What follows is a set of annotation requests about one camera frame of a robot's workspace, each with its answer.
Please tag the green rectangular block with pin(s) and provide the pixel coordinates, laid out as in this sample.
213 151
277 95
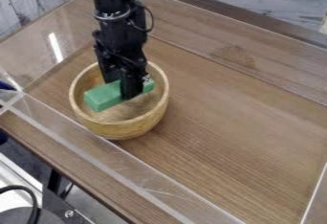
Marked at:
104 96

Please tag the brown wooden bowl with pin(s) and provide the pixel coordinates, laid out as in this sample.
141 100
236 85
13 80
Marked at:
128 119

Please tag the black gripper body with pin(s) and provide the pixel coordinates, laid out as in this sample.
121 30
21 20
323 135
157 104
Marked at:
121 36

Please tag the clear acrylic tray wall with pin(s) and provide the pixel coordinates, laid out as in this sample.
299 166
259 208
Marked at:
135 190

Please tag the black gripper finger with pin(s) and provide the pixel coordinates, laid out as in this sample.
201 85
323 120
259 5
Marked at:
132 80
109 66

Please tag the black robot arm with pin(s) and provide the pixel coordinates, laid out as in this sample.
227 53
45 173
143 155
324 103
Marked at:
112 6

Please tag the black table leg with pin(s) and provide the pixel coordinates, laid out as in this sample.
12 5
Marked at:
53 181

